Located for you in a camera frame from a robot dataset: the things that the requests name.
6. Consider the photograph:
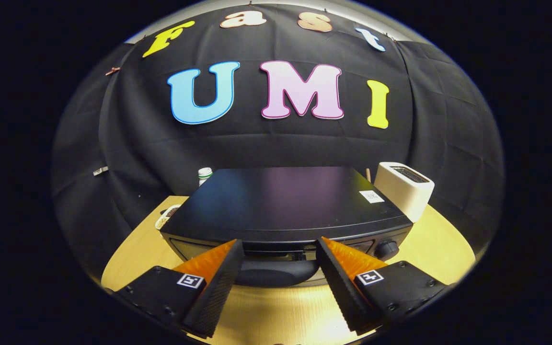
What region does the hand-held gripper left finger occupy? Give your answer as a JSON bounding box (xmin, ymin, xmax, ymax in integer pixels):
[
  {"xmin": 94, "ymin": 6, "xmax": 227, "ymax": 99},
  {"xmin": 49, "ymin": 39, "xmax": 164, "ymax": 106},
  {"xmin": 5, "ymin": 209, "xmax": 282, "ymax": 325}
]
[{"xmin": 113, "ymin": 239, "xmax": 245, "ymax": 339}]

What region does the white pop-up toaster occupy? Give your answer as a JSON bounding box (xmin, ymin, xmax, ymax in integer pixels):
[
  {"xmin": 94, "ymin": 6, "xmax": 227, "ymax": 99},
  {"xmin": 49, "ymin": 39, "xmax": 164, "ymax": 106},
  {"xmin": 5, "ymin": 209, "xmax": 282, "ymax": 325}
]
[{"xmin": 374, "ymin": 162, "xmax": 435, "ymax": 223}]

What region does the black toaster oven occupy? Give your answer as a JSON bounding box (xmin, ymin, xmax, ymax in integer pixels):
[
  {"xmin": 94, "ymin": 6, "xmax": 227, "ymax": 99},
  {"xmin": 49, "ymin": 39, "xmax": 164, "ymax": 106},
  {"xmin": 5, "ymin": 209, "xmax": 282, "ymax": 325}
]
[{"xmin": 160, "ymin": 166, "xmax": 414, "ymax": 288}]

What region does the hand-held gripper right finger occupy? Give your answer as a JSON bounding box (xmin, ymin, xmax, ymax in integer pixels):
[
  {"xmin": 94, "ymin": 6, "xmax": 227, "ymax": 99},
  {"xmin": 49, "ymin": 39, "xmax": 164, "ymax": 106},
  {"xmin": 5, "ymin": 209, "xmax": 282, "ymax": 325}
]
[{"xmin": 315, "ymin": 236, "xmax": 447, "ymax": 336}]

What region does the small white dish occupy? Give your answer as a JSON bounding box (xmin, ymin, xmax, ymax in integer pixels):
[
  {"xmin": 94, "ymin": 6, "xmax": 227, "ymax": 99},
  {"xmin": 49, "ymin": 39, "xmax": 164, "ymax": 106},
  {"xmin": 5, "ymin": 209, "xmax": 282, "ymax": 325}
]
[{"xmin": 155, "ymin": 205, "xmax": 181, "ymax": 230}]

